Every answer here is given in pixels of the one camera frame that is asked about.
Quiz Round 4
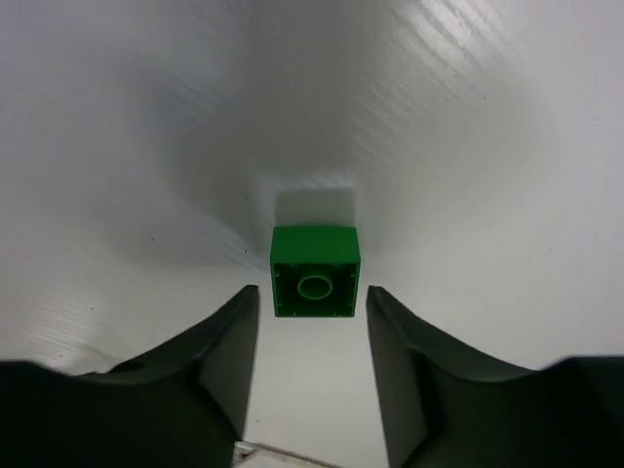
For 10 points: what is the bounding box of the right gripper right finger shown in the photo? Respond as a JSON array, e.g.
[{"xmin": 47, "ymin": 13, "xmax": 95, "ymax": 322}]
[{"xmin": 367, "ymin": 286, "xmax": 623, "ymax": 467}]

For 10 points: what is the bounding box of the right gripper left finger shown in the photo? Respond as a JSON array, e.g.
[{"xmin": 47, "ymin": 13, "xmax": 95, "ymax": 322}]
[{"xmin": 1, "ymin": 285, "xmax": 259, "ymax": 467}]

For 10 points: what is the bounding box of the green square lego brick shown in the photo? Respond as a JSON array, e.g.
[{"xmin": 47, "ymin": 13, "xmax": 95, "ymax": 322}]
[{"xmin": 270, "ymin": 225, "xmax": 361, "ymax": 318}]

